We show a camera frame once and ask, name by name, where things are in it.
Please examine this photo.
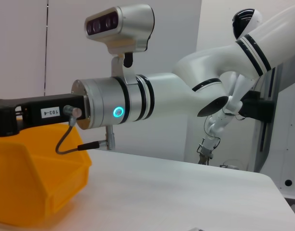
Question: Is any white robot torso column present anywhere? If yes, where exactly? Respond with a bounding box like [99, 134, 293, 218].
[241, 60, 295, 200]

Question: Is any yellow plastic bin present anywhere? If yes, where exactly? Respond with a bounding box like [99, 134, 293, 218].
[0, 124, 93, 228]

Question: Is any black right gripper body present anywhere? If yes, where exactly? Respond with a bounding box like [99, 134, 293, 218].
[0, 93, 87, 138]

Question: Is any black white robot head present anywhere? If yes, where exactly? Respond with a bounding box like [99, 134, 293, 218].
[231, 8, 263, 40]

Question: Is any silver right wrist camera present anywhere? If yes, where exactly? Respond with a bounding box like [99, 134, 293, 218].
[84, 3, 155, 86]

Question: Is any right gripper cable with connector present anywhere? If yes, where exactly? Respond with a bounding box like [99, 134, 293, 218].
[55, 104, 117, 154]

